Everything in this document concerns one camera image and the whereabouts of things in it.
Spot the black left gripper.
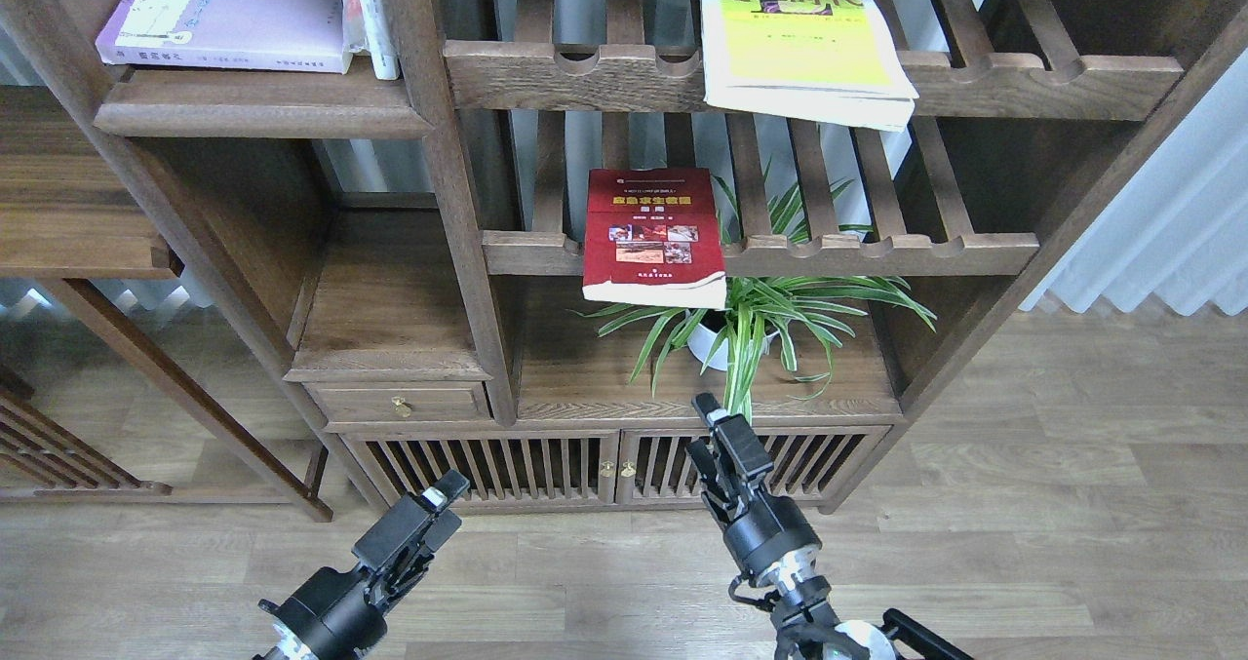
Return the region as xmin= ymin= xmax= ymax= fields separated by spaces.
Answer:
xmin=278 ymin=470 xmax=470 ymax=659

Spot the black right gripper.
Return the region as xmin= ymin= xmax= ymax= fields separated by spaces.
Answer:
xmin=686 ymin=393 xmax=822 ymax=585

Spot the red book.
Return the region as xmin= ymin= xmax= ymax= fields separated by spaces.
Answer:
xmin=583 ymin=168 xmax=726 ymax=309

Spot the white lavender book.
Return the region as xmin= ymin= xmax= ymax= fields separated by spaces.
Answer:
xmin=95 ymin=0 xmax=352 ymax=74

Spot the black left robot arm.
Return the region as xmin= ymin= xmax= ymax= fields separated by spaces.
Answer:
xmin=258 ymin=470 xmax=470 ymax=659

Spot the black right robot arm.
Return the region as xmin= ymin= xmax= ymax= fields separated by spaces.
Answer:
xmin=686 ymin=393 xmax=968 ymax=659

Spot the brass drawer knob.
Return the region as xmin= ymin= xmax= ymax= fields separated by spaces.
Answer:
xmin=391 ymin=396 xmax=413 ymax=417

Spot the white plant pot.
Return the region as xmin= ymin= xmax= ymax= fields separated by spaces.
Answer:
xmin=686 ymin=309 xmax=731 ymax=371

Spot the dark wooden bookshelf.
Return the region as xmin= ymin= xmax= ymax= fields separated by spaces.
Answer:
xmin=2 ymin=0 xmax=1246 ymax=513

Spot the yellow green book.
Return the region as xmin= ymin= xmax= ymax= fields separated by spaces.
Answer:
xmin=700 ymin=0 xmax=917 ymax=132

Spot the white upright book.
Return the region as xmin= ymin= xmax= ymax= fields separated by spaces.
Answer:
xmin=342 ymin=0 xmax=401 ymax=81

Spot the white curtain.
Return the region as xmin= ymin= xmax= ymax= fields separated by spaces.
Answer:
xmin=1022 ymin=56 xmax=1247 ymax=314

